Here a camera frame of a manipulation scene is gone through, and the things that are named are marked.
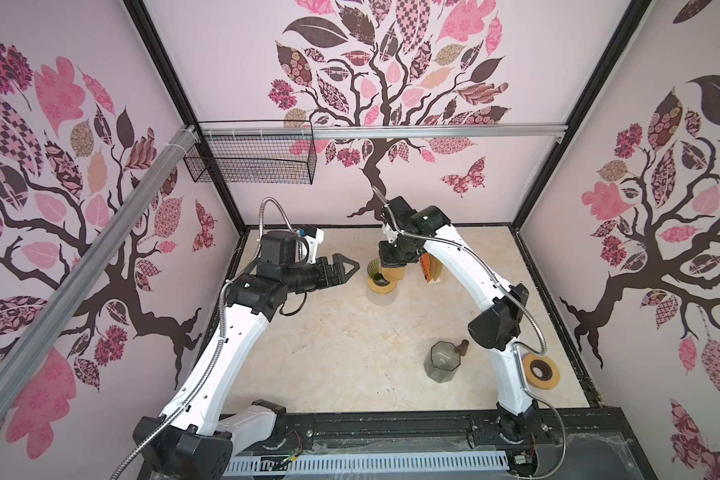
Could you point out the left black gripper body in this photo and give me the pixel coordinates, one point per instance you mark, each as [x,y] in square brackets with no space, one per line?
[316,275]

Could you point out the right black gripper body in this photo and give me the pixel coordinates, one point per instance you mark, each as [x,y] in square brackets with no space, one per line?
[395,254]

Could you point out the wooden dripper ring stand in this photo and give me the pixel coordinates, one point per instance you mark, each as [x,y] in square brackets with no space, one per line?
[391,287]

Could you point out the brown paper filter stack holder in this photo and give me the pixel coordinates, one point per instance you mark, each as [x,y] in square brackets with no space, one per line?
[431,268]

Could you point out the grey glass server with knob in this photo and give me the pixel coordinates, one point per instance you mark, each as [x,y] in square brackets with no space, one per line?
[444,359]

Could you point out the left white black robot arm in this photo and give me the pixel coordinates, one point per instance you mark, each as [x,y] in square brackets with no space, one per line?
[190,439]

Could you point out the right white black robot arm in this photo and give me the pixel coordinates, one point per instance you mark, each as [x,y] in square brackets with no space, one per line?
[410,234]

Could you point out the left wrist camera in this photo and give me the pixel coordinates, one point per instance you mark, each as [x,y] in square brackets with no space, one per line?
[310,239]

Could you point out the black wire basket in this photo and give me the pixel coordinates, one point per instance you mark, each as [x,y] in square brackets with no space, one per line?
[254,151]

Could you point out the aluminium rail back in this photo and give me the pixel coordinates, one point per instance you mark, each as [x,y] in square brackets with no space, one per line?
[396,131]

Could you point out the aluminium rail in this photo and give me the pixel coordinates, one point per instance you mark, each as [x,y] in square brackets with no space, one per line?
[23,359]
[396,131]

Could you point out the white slotted cable duct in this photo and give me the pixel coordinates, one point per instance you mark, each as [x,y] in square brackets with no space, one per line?
[250,467]

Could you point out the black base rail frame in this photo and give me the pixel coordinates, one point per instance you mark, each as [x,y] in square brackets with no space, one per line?
[572,443]

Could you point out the aluminium rail left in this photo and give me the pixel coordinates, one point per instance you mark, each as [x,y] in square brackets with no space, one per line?
[23,359]

